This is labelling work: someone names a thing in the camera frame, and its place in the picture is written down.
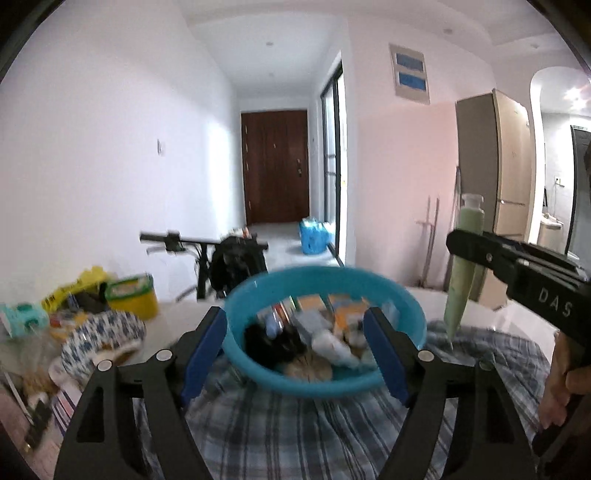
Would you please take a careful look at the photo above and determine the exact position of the wall electrical panel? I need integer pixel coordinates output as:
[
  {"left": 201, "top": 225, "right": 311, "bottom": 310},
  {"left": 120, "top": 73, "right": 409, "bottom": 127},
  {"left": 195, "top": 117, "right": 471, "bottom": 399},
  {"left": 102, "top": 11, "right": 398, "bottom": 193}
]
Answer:
[{"left": 389, "top": 43, "right": 431, "bottom": 105}]

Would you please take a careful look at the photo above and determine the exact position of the yellow plastic bag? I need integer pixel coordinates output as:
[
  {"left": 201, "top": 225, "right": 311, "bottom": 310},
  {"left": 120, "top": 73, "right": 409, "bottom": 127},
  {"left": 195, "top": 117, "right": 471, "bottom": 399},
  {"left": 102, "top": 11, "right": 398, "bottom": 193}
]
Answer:
[{"left": 41, "top": 265, "right": 116, "bottom": 310}]

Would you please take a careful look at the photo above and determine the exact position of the black backpack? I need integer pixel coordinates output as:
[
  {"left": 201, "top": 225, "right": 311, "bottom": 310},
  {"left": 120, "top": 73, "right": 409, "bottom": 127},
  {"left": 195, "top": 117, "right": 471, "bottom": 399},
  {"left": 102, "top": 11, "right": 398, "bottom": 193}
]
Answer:
[{"left": 210, "top": 234, "right": 269, "bottom": 298}]

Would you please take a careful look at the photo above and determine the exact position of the person's right hand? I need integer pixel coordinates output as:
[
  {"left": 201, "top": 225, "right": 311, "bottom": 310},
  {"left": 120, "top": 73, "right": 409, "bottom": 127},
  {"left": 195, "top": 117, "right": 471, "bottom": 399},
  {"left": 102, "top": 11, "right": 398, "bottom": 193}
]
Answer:
[{"left": 538, "top": 331, "right": 591, "bottom": 430}]

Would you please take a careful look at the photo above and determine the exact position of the blue cream tube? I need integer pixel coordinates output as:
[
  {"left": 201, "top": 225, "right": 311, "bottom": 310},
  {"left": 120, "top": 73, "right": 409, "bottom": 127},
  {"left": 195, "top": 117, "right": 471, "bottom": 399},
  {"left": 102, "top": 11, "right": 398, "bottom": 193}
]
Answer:
[{"left": 265, "top": 307, "right": 286, "bottom": 337}]

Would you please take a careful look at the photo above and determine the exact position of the black bicycle handlebar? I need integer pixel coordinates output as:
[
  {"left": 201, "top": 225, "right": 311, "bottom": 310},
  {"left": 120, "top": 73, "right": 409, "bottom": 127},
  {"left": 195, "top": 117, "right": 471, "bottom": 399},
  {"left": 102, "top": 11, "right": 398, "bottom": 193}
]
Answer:
[{"left": 140, "top": 229, "right": 269, "bottom": 303}]

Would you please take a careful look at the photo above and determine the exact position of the blue plastic bag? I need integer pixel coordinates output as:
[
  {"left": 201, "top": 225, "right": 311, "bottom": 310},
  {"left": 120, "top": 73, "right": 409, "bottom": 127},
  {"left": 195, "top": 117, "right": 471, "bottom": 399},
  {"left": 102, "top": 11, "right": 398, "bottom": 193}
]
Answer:
[{"left": 299, "top": 217, "right": 335, "bottom": 256}]

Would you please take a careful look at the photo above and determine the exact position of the clear plastic bag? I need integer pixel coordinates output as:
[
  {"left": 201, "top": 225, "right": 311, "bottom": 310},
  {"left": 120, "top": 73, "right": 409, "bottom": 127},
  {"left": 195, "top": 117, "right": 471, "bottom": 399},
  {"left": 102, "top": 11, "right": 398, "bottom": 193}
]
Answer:
[{"left": 0, "top": 323, "right": 93, "bottom": 416}]

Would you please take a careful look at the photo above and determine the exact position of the green tube with white cap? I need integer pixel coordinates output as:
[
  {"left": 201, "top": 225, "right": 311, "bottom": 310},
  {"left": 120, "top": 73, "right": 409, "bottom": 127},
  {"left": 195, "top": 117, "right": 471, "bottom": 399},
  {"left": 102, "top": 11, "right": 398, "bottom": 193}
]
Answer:
[{"left": 443, "top": 194, "right": 485, "bottom": 343}]

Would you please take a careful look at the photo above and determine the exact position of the brown wooden door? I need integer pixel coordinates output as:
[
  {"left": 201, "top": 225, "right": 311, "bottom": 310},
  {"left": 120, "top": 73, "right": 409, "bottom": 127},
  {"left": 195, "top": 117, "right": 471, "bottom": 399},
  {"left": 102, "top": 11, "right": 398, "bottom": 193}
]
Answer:
[{"left": 240, "top": 109, "right": 310, "bottom": 226}]

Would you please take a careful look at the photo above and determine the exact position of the black framed glass door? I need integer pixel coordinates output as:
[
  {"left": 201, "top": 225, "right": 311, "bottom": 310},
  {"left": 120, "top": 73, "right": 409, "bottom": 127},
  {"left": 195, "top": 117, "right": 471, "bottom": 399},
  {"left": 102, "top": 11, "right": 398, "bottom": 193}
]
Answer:
[{"left": 320, "top": 60, "right": 347, "bottom": 266}]

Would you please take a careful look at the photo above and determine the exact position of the blue patterned white bowl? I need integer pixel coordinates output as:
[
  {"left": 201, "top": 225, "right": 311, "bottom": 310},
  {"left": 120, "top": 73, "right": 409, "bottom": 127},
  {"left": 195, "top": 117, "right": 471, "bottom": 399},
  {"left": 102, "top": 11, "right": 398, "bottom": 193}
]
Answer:
[{"left": 61, "top": 310, "right": 147, "bottom": 386}]

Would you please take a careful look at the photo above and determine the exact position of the tan small box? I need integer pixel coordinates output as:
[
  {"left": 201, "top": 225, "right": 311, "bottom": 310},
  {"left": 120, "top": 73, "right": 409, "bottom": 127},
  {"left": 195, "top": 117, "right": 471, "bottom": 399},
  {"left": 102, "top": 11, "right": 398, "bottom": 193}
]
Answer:
[{"left": 295, "top": 295, "right": 326, "bottom": 315}]

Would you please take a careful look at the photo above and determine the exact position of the orange plastic soap case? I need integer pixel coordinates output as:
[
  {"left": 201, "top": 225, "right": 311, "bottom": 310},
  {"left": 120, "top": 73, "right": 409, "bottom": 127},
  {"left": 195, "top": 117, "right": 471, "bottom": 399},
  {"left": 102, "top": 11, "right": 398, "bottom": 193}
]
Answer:
[{"left": 284, "top": 353, "right": 334, "bottom": 382}]

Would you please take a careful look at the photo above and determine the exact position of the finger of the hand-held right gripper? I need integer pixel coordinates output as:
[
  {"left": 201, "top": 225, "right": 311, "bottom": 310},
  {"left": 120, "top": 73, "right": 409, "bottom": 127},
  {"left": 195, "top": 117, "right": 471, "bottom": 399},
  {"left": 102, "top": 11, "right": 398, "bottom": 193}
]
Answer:
[
  {"left": 445, "top": 229, "right": 523, "bottom": 284},
  {"left": 481, "top": 232, "right": 536, "bottom": 254}
]

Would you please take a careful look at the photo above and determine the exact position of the blue plaid cloth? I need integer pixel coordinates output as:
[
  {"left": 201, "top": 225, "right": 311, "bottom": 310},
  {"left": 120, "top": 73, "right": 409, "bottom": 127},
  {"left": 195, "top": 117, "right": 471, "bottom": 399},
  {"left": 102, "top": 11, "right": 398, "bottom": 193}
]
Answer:
[{"left": 134, "top": 320, "right": 561, "bottom": 480}]

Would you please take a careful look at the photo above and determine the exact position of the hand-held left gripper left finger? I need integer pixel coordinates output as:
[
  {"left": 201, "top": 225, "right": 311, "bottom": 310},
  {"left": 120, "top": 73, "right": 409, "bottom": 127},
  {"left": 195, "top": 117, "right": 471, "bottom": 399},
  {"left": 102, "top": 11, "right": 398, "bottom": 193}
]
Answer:
[{"left": 54, "top": 306, "right": 229, "bottom": 480}]

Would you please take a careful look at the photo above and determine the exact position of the beige refrigerator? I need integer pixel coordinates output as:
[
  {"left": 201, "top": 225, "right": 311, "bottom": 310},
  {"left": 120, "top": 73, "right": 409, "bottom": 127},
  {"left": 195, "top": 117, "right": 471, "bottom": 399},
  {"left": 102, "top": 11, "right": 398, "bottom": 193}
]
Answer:
[{"left": 455, "top": 89, "right": 539, "bottom": 310}]

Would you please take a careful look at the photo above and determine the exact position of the teal tissue pack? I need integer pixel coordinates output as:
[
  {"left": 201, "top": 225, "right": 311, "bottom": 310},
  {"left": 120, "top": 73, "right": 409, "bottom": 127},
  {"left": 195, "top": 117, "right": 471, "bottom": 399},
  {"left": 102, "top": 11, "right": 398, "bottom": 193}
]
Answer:
[{"left": 0, "top": 302, "right": 49, "bottom": 340}]

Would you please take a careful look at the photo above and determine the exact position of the black fluffy hair accessory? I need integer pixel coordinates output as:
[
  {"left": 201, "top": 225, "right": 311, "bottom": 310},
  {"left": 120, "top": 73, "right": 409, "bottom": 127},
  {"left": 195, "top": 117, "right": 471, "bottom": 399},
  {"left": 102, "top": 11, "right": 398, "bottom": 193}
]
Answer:
[{"left": 244, "top": 323, "right": 303, "bottom": 367}]

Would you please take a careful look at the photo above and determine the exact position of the teal plastic basin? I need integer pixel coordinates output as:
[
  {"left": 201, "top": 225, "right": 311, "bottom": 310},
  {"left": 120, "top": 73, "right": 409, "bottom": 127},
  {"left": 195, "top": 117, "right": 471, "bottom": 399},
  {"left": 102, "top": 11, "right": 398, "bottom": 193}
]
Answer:
[{"left": 223, "top": 266, "right": 428, "bottom": 398}]

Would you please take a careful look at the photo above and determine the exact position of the yellow container with green lid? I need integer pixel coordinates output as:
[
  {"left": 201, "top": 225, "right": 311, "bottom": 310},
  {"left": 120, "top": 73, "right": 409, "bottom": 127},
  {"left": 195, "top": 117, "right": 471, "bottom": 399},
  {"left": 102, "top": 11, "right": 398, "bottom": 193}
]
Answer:
[{"left": 104, "top": 273, "right": 160, "bottom": 321}]

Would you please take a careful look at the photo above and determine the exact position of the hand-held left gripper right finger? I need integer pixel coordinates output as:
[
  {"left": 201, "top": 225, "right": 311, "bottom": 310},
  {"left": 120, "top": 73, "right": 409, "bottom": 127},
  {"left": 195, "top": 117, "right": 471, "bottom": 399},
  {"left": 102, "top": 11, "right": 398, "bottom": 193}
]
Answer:
[{"left": 362, "top": 306, "right": 539, "bottom": 480}]

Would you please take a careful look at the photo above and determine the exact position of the metal pole stand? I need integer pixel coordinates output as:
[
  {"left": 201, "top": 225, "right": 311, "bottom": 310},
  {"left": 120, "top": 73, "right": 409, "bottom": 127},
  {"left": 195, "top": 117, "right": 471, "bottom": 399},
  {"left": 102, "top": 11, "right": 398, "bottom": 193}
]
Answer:
[{"left": 417, "top": 196, "right": 439, "bottom": 287}]

